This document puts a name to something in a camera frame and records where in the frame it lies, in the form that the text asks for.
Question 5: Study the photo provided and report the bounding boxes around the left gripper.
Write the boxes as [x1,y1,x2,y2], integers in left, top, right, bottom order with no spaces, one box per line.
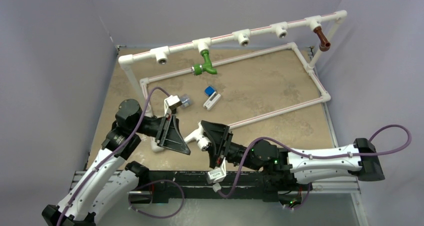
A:
[132,112,190,154]

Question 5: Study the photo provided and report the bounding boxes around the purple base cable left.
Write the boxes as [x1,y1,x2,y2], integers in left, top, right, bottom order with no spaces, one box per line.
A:
[128,179,185,220]

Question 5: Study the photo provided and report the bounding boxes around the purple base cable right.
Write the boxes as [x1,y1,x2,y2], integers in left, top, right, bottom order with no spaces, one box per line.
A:
[283,183,314,212]

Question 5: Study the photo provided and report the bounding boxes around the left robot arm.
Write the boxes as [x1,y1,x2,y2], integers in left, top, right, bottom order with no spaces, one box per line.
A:
[42,95,191,226]

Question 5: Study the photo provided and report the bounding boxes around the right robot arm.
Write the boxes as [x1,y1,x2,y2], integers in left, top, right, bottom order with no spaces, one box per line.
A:
[200,120,385,190]

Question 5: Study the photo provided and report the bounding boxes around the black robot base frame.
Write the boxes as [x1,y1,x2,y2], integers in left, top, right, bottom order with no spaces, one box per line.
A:
[125,161,319,206]

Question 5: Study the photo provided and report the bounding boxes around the white water faucet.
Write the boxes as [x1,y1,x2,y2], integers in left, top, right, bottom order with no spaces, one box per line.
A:
[184,122,212,152]

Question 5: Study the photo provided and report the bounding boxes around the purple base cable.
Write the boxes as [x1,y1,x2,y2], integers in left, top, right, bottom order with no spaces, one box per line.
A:
[128,179,185,220]
[283,183,314,212]

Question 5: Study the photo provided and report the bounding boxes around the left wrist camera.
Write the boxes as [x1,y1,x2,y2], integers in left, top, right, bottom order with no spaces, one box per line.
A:
[163,95,183,116]

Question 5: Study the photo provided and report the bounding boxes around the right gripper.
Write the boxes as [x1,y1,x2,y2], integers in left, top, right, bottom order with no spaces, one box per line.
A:
[198,122,262,172]

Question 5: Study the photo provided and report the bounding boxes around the green water faucet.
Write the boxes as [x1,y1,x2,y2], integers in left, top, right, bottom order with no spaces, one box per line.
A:
[191,49,218,76]

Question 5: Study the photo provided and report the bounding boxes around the white pipe frame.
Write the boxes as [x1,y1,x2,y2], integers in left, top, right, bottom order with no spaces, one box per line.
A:
[118,9,348,153]

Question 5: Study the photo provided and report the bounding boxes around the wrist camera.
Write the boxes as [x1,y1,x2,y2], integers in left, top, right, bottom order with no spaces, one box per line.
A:
[163,95,183,116]
[206,161,227,184]

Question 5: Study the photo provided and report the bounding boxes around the white faucet blue handle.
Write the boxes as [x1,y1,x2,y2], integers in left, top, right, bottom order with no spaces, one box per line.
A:
[203,86,222,111]

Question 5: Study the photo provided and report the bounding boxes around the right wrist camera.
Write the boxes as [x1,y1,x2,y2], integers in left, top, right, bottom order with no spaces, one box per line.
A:
[206,161,227,184]

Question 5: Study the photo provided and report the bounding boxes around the brown water faucet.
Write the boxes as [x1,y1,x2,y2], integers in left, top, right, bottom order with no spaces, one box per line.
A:
[313,26,331,52]

